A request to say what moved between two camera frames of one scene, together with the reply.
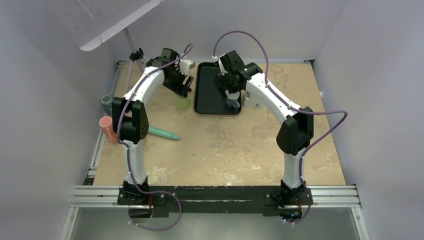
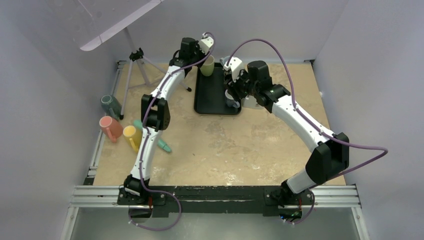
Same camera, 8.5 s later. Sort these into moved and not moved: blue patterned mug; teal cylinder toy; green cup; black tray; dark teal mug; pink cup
Moved: green cup; teal cylinder toy
Not moved: pink cup; blue patterned mug; dark teal mug; black tray
